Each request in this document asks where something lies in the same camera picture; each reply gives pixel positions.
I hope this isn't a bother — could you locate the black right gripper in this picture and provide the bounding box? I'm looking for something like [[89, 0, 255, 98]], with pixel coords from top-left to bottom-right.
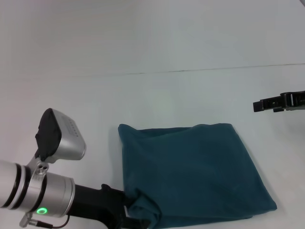
[[253, 90, 305, 113]]

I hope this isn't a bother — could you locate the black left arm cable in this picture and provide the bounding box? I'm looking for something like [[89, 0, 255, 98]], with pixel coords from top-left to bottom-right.
[[35, 214, 70, 228]]

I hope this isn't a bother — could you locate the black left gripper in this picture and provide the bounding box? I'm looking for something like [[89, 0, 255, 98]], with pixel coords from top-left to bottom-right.
[[68, 183, 151, 229]]

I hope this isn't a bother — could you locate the teal blue shirt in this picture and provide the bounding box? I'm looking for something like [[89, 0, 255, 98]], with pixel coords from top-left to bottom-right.
[[118, 123, 278, 224]]

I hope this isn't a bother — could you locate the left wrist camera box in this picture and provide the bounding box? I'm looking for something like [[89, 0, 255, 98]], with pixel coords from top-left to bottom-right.
[[34, 108, 86, 164]]

